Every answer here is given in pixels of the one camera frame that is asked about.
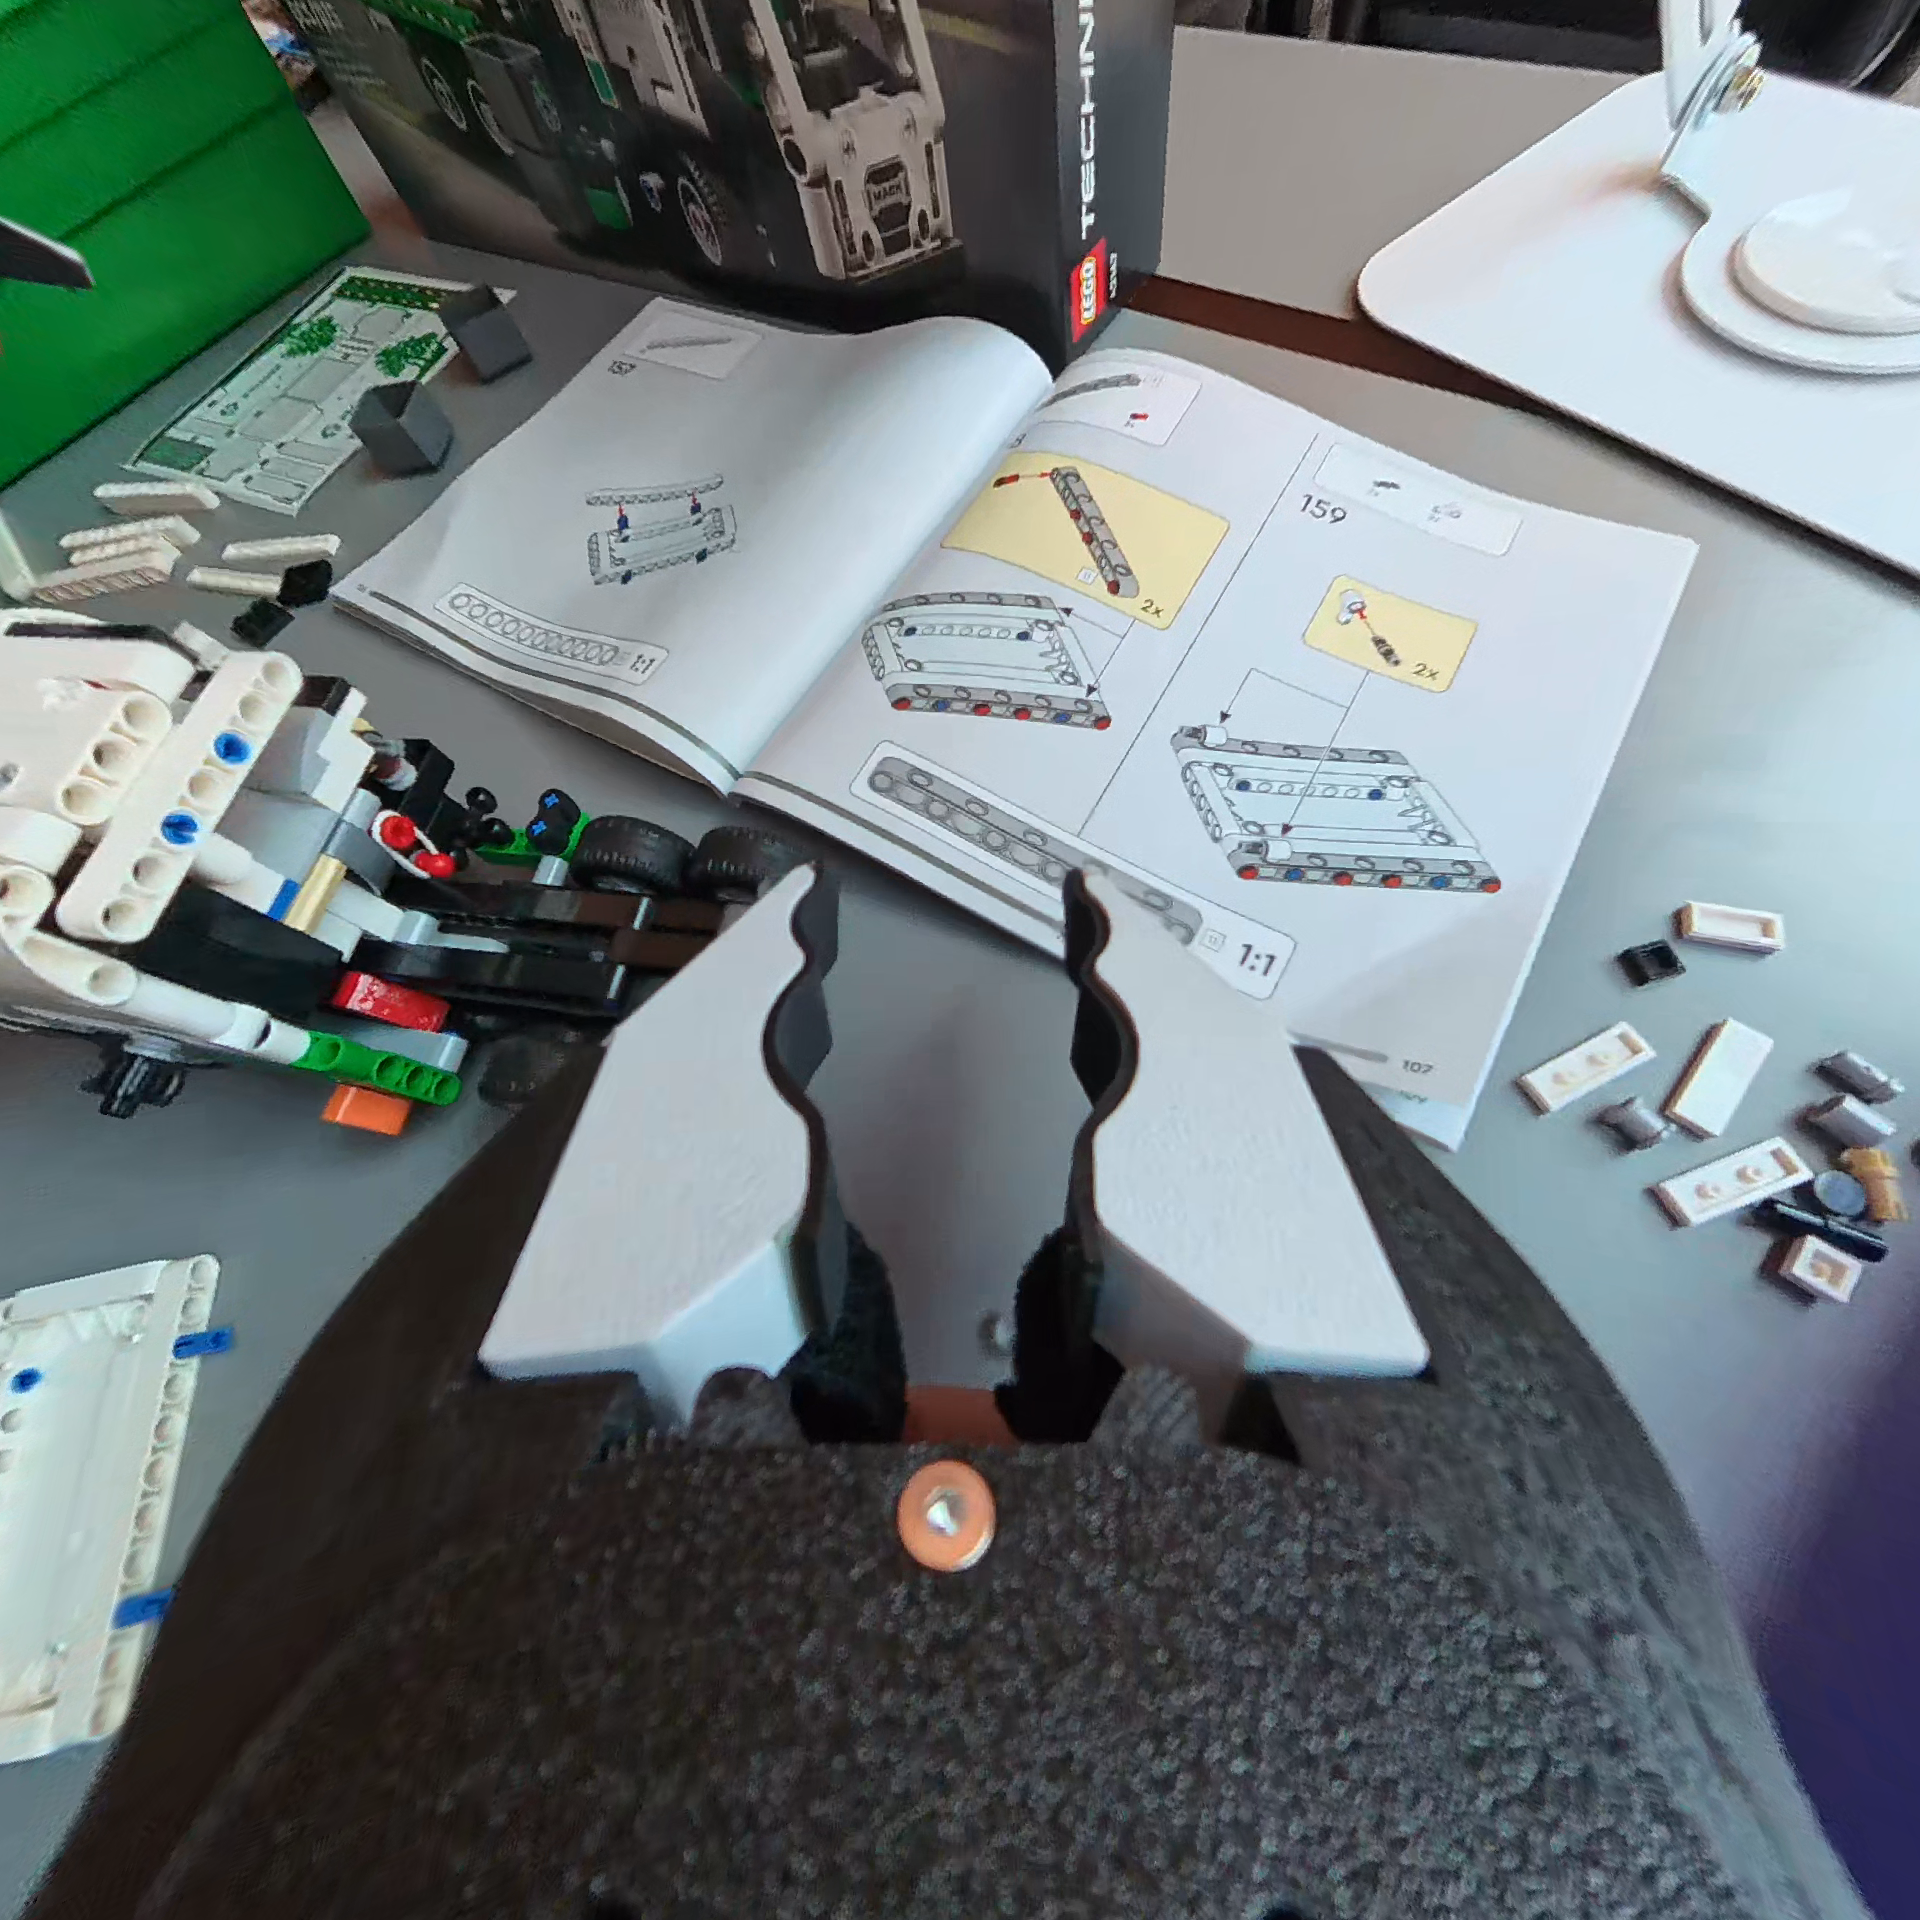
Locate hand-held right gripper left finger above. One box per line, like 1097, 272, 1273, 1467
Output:
477, 859, 912, 1445

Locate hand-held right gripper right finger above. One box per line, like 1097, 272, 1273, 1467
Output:
999, 868, 1431, 1445

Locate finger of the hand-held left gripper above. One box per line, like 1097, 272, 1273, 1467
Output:
0, 214, 97, 293

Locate white lego frame panel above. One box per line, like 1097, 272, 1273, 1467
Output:
0, 1254, 236, 1766

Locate group of white lego beams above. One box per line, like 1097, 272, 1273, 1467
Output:
26, 477, 344, 606

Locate dark grey Lego block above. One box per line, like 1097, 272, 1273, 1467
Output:
439, 284, 537, 383
351, 379, 456, 479

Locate group of small lego pieces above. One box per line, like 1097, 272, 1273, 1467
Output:
1514, 897, 1920, 1304

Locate black lego wheel assembly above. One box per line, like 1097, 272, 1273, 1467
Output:
0, 606, 824, 1120

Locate black lego set box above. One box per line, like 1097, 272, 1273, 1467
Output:
313, 0, 1176, 376

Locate open lego instruction booklet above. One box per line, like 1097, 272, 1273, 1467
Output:
332, 294, 1702, 1156

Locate green plastic bin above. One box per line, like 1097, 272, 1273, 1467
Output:
0, 0, 372, 491

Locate green white sticker sheet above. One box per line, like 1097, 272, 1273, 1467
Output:
125, 269, 462, 522

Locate white document stand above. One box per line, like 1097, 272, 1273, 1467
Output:
1357, 0, 1920, 580

